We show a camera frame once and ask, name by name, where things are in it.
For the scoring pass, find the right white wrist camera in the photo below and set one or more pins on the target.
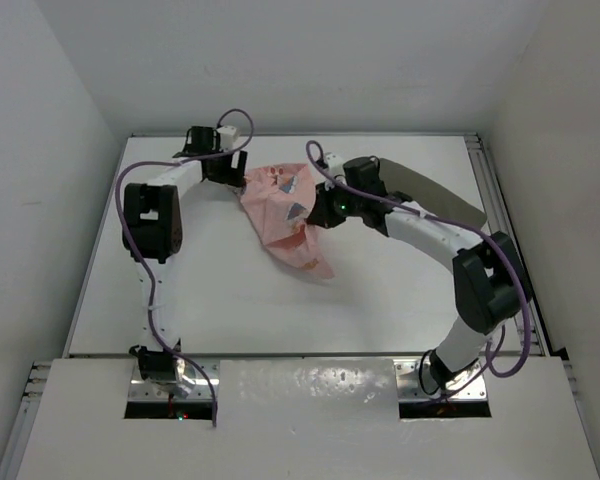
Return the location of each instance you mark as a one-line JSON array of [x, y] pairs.
[[333, 164]]

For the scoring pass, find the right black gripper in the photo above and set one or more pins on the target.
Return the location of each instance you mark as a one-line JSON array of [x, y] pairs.
[[318, 211]]

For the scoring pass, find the left aluminium frame rail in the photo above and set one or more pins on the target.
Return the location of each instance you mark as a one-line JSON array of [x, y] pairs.
[[24, 421]]

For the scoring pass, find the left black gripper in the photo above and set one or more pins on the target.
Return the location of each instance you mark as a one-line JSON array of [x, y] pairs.
[[232, 176]]

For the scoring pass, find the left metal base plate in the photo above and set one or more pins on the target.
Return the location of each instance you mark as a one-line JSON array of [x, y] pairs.
[[189, 385]]

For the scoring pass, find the grey floral pillow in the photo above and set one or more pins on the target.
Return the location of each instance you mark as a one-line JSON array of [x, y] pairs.
[[429, 194]]

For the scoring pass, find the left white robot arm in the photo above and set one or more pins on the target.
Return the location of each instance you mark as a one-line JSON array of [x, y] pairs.
[[151, 220]]

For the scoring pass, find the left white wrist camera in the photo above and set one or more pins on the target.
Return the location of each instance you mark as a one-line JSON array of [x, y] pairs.
[[228, 137]]

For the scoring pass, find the white front cover board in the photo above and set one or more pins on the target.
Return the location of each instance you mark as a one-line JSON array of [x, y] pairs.
[[304, 419]]

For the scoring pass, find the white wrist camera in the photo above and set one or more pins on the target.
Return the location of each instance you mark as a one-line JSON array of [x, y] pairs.
[[228, 137], [333, 164]]

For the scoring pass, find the pink cartoon pillowcase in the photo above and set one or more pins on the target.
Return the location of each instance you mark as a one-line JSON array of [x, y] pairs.
[[278, 200]]

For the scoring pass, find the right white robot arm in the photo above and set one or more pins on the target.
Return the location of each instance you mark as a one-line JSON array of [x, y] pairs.
[[490, 283]]

